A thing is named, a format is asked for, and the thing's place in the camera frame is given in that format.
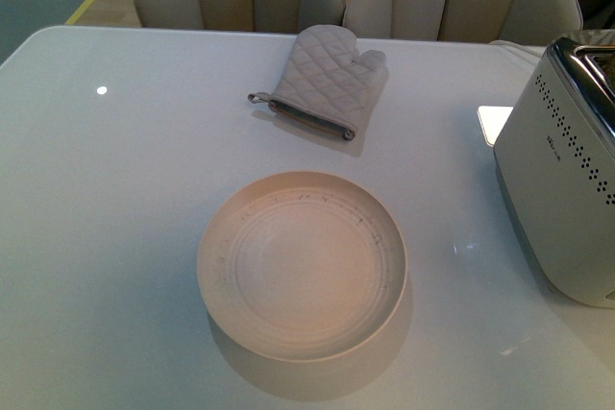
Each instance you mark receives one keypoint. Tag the chrome and cream toaster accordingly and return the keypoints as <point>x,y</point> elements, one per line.
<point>555,165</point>

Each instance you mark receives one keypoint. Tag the cream round plate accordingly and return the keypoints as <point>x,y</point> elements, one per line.
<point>302,267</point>

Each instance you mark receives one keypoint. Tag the beige quilted oven mitt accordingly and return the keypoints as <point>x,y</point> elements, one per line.
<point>327,84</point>

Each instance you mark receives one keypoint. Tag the white flat card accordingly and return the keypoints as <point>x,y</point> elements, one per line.
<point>492,120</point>

